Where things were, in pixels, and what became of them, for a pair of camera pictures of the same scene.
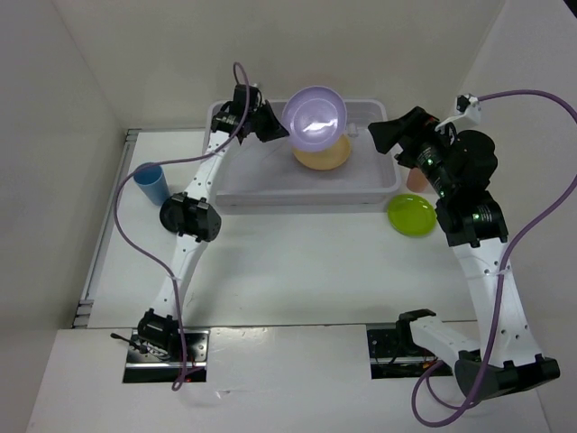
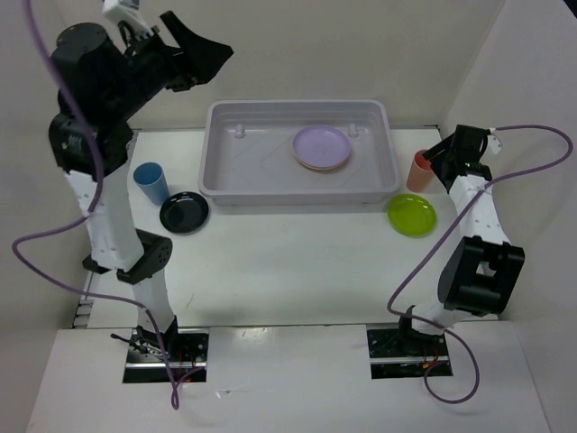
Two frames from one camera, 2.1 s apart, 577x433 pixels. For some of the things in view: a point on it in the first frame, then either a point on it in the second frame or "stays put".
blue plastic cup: [151, 179] stays put
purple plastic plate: [315, 118] → [322, 146]
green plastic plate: [411, 215] stays put
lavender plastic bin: [268, 173] stays put
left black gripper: [275, 130] → [206, 57]
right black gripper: [387, 133] → [435, 150]
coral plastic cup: [416, 181] stays put
